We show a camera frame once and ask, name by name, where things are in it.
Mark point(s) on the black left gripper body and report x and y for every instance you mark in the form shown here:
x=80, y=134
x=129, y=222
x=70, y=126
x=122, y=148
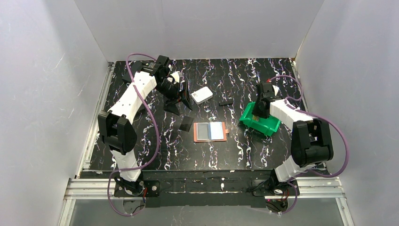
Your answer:
x=176, y=93

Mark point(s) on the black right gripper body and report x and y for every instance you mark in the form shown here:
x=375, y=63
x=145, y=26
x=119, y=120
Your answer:
x=262, y=109

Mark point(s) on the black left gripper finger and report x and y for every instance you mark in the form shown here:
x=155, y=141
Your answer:
x=184, y=93
x=170, y=106

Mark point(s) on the tan leather card holder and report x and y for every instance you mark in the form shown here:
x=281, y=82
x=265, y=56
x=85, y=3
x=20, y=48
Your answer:
x=218, y=132

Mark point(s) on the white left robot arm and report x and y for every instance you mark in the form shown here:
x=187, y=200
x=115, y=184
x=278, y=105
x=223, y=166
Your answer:
x=116, y=125

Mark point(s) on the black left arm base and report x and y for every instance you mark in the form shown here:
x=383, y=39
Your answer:
x=142, y=188

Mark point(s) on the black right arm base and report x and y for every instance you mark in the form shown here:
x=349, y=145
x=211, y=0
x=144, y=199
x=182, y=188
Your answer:
x=263, y=187

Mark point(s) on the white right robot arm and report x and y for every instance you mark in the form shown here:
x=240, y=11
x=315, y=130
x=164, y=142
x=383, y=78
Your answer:
x=311, y=142

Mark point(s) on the loose black card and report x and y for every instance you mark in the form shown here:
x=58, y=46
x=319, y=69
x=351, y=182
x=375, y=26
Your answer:
x=186, y=123

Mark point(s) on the flat black card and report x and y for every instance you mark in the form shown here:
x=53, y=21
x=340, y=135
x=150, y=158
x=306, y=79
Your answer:
x=140, y=107

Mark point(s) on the white rectangular box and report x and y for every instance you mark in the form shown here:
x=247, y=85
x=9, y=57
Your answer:
x=202, y=95

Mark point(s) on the black rectangular box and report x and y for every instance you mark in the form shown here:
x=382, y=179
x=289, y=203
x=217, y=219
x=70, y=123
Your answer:
x=131, y=68

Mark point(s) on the green plastic bin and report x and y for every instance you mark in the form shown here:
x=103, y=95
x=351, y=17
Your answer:
x=267, y=126

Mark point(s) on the small black bar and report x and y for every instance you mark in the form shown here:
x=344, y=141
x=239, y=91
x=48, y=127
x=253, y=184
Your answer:
x=227, y=102

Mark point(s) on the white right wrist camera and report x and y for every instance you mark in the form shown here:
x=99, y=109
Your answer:
x=276, y=91

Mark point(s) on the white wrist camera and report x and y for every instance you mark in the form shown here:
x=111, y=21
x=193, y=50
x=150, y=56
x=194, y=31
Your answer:
x=175, y=78
x=276, y=91

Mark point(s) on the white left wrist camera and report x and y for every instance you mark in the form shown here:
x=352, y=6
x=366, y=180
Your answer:
x=175, y=78

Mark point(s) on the aluminium frame rail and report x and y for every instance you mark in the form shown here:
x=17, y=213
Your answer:
x=309, y=187

